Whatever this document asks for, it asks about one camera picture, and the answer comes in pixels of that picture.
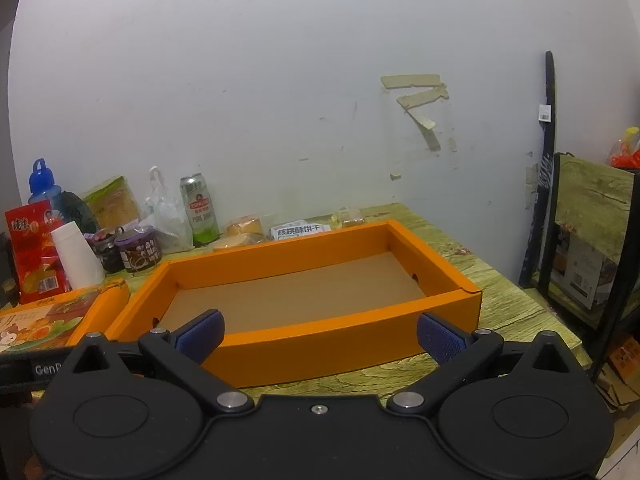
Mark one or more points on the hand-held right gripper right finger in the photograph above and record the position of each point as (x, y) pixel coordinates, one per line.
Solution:
(440, 340)

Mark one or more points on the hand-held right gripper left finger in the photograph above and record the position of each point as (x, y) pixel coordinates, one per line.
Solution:
(200, 337)

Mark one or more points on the orange printed box lid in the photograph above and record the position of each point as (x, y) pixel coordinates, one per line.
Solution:
(50, 320)

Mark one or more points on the round cake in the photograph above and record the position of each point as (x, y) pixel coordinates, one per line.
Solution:
(232, 243)
(245, 225)

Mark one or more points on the orange cardboard box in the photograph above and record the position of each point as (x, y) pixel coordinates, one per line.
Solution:
(325, 350)

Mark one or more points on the white green biscuit packet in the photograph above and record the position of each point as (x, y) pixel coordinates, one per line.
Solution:
(300, 232)

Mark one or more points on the yellow cracker packet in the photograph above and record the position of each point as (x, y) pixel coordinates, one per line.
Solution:
(350, 217)

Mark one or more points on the dark can with purple lid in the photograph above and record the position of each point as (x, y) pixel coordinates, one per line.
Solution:
(140, 255)

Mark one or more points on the white paper cup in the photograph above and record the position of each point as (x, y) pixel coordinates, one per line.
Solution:
(75, 260)

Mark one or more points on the white plastic bag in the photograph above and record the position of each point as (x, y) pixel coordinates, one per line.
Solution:
(170, 220)

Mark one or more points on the dark jar with red lid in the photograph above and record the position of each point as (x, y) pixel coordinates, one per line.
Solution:
(107, 255)

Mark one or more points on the green beer can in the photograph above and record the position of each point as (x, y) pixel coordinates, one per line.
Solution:
(200, 210)

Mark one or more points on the red snack bag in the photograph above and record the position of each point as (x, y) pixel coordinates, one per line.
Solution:
(30, 245)

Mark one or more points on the printed carton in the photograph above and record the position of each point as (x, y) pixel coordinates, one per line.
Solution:
(585, 265)

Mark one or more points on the dark green pouch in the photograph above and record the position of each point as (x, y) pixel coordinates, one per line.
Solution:
(77, 212)

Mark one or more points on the brown cardboard box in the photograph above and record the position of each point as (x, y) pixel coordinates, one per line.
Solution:
(625, 360)

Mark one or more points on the blue water bottle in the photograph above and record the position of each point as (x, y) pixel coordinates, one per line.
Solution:
(42, 185)

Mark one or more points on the long black stick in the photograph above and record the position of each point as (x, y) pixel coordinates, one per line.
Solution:
(547, 135)

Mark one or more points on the red orange plastic items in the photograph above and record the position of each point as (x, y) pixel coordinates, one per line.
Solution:
(627, 152)

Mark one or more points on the black frame wood-grain shelf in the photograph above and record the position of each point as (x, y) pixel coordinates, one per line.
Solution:
(590, 200)

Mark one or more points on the wall tape strips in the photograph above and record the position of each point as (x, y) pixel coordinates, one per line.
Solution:
(420, 97)

